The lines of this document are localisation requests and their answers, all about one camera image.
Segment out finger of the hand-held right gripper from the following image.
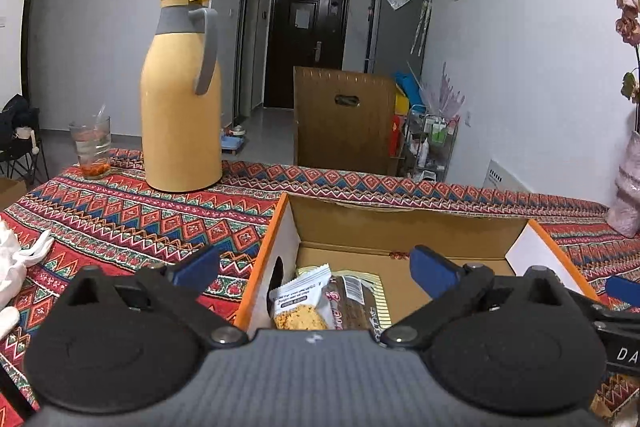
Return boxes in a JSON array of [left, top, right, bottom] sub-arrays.
[[567, 276, 640, 325]]

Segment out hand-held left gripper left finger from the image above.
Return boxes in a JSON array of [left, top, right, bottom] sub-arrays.
[[52, 246, 249, 349]]

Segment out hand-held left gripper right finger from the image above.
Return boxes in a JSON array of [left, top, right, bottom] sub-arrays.
[[380, 245, 583, 350]]

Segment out orange rimmed cardboard box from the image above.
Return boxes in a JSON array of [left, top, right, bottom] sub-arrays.
[[234, 191, 601, 333]]

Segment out dark brown snack packet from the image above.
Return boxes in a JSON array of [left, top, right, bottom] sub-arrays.
[[325, 274, 386, 332]]

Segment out white cracker snack packet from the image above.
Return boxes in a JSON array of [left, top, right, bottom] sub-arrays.
[[268, 263, 333, 332]]

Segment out red patterned tablecloth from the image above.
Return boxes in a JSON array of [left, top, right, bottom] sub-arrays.
[[0, 148, 640, 427]]

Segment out pink textured vase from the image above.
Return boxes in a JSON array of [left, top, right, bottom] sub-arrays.
[[605, 132, 640, 238]]

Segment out blue floor tray with bowls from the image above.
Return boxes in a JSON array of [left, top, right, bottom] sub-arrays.
[[220, 124, 247, 154]]

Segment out yellow thermos jug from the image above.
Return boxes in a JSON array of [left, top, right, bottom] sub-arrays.
[[140, 0, 223, 194]]

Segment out glass cup with tea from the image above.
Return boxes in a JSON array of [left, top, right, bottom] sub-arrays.
[[68, 114, 112, 180]]

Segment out white cloth glove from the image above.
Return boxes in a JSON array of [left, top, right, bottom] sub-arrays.
[[0, 217, 53, 295], [0, 306, 21, 339]]

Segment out pale pink feathery stems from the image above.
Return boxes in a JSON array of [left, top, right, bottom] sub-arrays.
[[425, 62, 466, 118]]

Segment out spoon in glass cup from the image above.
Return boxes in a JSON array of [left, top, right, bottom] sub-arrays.
[[90, 103, 108, 142]]

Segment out blue bag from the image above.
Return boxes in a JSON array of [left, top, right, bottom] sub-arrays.
[[395, 71, 426, 108]]

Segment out small brown cardboard box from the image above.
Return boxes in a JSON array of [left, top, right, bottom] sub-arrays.
[[0, 178, 27, 210]]

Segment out dark entrance door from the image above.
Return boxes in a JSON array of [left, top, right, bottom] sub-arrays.
[[263, 0, 351, 109]]

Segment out black folding chair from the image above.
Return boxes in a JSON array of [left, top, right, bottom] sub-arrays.
[[0, 94, 51, 182]]

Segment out grey refrigerator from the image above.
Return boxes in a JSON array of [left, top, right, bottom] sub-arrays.
[[365, 0, 433, 75]]

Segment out white folded umbrella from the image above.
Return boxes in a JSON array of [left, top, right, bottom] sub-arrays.
[[410, 0, 433, 55]]

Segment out dried pink roses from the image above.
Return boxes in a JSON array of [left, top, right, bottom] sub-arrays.
[[612, 0, 640, 135]]

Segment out white low wall radiator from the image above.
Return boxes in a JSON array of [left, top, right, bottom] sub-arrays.
[[482, 159, 531, 194]]

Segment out wire storage cart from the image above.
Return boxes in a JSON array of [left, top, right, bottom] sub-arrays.
[[402, 104, 461, 182]]

